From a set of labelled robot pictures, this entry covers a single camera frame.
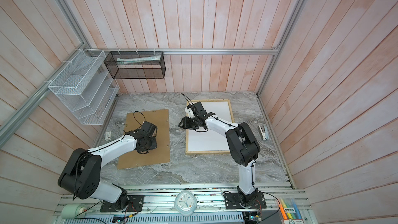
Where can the small white box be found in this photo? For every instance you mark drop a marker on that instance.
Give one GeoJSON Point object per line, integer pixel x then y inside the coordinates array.
{"type": "Point", "coordinates": [107, 136]}

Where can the white wire mesh shelf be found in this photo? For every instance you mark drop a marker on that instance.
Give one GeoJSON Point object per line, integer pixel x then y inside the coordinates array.
{"type": "Point", "coordinates": [84, 89]}

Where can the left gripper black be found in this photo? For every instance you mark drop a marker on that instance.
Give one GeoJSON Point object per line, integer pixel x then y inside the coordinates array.
{"type": "Point", "coordinates": [154, 146]}

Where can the autumn forest photo print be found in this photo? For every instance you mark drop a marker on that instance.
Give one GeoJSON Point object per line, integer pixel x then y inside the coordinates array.
{"type": "Point", "coordinates": [208, 137]}

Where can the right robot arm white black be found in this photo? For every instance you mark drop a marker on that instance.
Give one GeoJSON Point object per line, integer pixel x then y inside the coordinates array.
{"type": "Point", "coordinates": [243, 146]}

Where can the pale green emergency button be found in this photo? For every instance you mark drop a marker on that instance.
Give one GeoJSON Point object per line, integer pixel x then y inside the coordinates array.
{"type": "Point", "coordinates": [73, 211]}

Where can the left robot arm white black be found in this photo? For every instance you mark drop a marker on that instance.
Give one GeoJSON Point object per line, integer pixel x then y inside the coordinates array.
{"type": "Point", "coordinates": [81, 175]}

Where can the black wire mesh basket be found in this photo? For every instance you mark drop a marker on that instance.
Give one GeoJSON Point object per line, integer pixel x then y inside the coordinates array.
{"type": "Point", "coordinates": [134, 71]}

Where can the white round timer clock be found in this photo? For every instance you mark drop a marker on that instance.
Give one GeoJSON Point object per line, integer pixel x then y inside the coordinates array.
{"type": "Point", "coordinates": [185, 203]}

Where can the white stapler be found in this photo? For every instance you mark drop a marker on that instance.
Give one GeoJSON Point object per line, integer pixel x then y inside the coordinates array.
{"type": "Point", "coordinates": [264, 132]}

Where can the paper in black basket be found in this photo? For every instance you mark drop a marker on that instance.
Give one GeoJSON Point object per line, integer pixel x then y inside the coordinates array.
{"type": "Point", "coordinates": [151, 60]}

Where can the brown frame backing board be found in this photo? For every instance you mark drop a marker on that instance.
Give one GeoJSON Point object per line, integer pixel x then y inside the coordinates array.
{"type": "Point", "coordinates": [159, 155]}

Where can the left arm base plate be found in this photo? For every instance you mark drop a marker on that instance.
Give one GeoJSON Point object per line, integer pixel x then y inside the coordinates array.
{"type": "Point", "coordinates": [135, 203]}

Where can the coloured markers tray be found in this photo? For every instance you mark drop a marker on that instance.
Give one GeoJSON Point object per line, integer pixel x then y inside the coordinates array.
{"type": "Point", "coordinates": [290, 211]}

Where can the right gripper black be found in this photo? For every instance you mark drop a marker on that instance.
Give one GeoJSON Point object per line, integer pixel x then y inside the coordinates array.
{"type": "Point", "coordinates": [186, 123]}

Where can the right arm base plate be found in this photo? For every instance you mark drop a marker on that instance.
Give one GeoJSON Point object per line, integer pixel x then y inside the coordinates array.
{"type": "Point", "coordinates": [239, 200]}

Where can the light wooden picture frame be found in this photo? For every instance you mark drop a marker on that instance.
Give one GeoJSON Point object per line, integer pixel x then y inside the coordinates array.
{"type": "Point", "coordinates": [187, 143]}

